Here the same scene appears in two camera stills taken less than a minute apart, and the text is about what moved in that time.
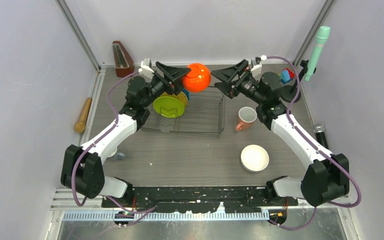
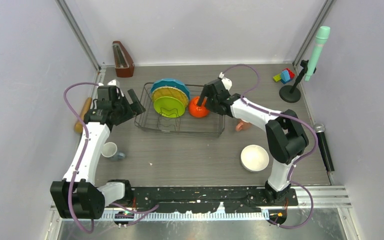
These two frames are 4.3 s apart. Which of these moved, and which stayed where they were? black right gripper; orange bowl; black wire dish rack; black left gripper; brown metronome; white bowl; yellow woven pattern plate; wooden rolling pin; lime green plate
Moved: black left gripper; orange bowl; black right gripper
Stayed: black wire dish rack; brown metronome; lime green plate; wooden rolling pin; yellow woven pattern plate; white bowl
